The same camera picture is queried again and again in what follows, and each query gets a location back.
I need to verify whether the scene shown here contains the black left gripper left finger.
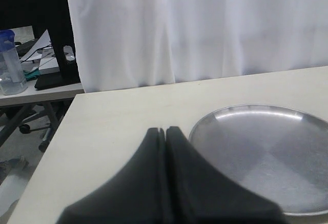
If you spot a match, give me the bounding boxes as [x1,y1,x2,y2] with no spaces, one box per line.
[58,128,166,223]

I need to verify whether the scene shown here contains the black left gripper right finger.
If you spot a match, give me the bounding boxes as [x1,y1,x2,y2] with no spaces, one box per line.
[166,127,287,223]

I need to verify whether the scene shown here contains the round stainless steel plate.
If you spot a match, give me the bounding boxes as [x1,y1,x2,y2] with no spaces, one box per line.
[189,104,327,216]

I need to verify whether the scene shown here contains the black office chair base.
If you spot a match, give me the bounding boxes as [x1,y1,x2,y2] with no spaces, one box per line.
[0,100,71,153]

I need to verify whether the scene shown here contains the white side desk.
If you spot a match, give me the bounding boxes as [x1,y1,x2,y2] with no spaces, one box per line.
[1,80,84,107]

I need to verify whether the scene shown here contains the white backdrop curtain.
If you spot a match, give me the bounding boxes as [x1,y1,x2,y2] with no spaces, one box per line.
[68,0,327,92]

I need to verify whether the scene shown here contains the clear blue-capped water bottle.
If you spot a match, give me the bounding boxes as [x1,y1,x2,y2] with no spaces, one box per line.
[1,30,27,95]

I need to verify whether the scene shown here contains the white paper sheets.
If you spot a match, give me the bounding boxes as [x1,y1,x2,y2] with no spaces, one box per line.
[20,30,60,76]

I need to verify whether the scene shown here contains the black monitor stand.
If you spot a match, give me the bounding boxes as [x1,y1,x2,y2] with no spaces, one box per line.
[34,0,80,90]

